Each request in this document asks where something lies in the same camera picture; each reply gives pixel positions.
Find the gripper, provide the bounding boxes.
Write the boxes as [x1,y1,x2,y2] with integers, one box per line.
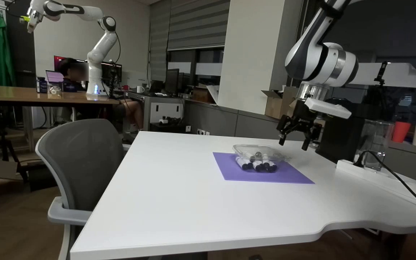
[277,102,324,151]

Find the clear plastic bowl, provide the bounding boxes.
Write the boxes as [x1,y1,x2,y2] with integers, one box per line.
[233,144,291,173]

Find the cardboard box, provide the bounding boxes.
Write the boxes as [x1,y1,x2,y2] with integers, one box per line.
[261,86,299,120]

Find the clear plastic lid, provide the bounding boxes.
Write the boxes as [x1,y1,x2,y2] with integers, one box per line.
[233,144,291,162]

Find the black box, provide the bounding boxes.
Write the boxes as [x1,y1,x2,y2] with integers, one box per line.
[315,103,366,164]

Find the heap of markers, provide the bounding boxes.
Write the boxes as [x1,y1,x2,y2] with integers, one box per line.
[235,152,278,173]

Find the purple mat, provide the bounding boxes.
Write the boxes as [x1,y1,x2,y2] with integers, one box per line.
[213,152,315,185]

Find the white power strip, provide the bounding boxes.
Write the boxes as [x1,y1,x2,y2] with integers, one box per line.
[336,159,416,214]

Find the orange cup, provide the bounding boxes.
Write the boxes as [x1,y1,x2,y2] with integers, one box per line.
[392,121,412,143]

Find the white drawer cabinet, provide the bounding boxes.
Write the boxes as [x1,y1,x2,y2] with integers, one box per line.
[150,102,184,125]

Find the row of monitors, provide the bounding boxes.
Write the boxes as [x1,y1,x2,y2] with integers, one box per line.
[164,68,191,96]

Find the window blinds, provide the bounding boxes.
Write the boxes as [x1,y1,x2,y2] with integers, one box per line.
[149,0,231,82]

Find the grey desk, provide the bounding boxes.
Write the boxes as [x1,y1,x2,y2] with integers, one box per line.
[123,90,186,132]

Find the person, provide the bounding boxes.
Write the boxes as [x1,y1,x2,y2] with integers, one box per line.
[57,57,144,131]

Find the black monitor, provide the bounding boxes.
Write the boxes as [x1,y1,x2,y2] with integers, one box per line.
[101,62,123,83]

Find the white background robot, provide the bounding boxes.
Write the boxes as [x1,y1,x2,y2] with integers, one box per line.
[19,0,119,99]

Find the grey office chair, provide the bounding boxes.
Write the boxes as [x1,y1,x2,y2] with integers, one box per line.
[35,119,133,260]

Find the laptop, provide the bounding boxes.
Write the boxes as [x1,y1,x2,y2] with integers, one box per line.
[45,70,65,84]

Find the wooden table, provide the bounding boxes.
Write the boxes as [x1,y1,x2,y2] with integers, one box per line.
[0,84,120,152]

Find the stand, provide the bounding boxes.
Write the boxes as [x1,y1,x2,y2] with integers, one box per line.
[0,108,29,182]

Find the camera on mount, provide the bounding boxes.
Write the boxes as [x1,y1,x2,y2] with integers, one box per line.
[373,61,389,87]

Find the black cable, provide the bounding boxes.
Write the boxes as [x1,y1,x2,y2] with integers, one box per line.
[354,150,416,215]

